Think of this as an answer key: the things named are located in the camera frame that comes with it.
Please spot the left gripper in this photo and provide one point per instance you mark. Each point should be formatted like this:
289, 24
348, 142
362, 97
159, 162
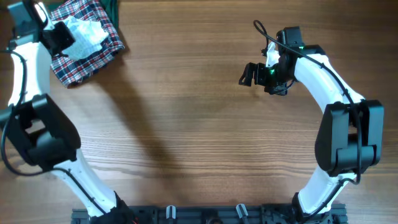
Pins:
67, 38

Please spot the light blue striped baby pants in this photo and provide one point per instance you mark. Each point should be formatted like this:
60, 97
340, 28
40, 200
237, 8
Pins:
88, 36

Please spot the dark green garment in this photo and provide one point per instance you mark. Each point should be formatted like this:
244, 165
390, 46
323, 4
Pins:
96, 10

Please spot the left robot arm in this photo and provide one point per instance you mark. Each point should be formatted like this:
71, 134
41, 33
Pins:
37, 137

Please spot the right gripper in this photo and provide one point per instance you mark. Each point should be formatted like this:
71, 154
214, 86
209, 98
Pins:
258, 75

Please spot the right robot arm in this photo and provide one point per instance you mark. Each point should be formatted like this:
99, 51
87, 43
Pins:
349, 139

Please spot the red blue plaid garment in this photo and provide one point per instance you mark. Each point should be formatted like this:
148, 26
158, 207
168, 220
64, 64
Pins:
73, 72

